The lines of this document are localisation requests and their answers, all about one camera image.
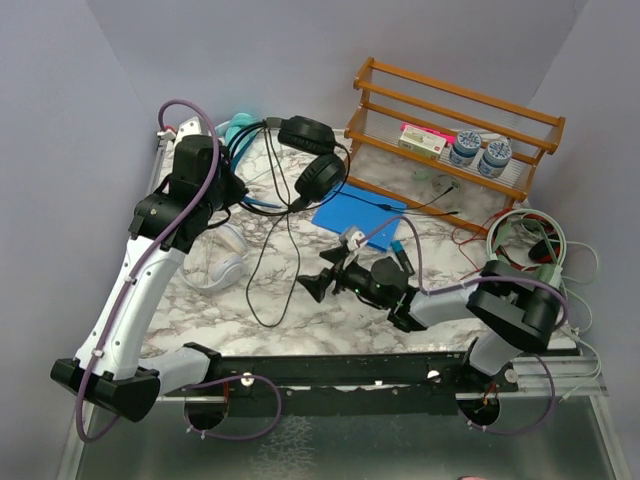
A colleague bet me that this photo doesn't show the teal cat-ear headphones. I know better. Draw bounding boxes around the teal cat-ear headphones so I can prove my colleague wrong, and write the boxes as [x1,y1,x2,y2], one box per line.
[215,112,257,146]

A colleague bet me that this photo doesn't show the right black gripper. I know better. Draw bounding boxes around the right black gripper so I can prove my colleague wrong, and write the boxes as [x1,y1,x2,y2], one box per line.
[297,245,390,309]

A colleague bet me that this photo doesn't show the right blue-lid jar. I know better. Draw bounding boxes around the right blue-lid jar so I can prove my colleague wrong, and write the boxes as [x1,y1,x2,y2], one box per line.
[477,140,513,178]

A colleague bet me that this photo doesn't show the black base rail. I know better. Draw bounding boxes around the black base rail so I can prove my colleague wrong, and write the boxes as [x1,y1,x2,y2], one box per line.
[169,352,518,416]

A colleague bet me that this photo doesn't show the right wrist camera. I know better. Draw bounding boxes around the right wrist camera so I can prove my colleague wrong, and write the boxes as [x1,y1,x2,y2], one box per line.
[339,226,368,251]

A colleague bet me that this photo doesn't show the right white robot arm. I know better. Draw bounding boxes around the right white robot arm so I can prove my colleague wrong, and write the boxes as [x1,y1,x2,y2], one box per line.
[296,247,568,391]

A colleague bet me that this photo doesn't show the black blue marker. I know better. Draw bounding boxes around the black blue marker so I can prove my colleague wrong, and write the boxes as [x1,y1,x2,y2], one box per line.
[390,240,415,277]

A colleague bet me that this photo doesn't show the green headphones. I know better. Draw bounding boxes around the green headphones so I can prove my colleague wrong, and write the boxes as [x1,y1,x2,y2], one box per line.
[485,208,600,334]

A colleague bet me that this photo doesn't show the white green box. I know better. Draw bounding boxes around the white green box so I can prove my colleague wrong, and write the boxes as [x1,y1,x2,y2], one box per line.
[398,125,446,161]

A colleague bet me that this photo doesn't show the black headphone cable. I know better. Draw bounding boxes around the black headphone cable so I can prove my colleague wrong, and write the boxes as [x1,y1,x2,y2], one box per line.
[244,124,461,329]

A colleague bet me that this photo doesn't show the white over-ear headphones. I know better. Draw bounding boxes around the white over-ear headphones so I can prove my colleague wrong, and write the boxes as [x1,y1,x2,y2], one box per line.
[179,223,248,295]

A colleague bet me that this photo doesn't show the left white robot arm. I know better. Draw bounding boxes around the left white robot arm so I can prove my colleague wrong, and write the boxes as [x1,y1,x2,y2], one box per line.
[50,135,247,422]

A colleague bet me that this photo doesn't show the red black headphones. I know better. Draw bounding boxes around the red black headphones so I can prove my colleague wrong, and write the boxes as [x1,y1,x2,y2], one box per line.
[494,213,565,264]

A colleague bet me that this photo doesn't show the blue-lid jar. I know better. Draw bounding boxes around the blue-lid jar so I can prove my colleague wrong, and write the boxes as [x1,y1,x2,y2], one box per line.
[449,130,483,167]
[477,140,513,178]

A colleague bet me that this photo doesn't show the black blue headphones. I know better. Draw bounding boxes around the black blue headphones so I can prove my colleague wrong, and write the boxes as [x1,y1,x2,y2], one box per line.
[227,114,349,216]

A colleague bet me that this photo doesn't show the tape roll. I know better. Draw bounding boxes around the tape roll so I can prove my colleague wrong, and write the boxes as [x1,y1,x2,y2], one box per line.
[430,174,461,196]

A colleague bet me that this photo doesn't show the wooden shelf rack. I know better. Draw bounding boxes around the wooden shelf rack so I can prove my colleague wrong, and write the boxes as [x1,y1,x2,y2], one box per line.
[344,57,566,231]

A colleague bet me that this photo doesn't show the blue notebook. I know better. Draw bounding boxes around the blue notebook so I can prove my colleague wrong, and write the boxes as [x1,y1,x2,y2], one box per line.
[311,185,406,234]

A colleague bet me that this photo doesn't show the left blue-lid jar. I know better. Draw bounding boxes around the left blue-lid jar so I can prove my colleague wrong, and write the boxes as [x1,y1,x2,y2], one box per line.
[449,130,483,167]

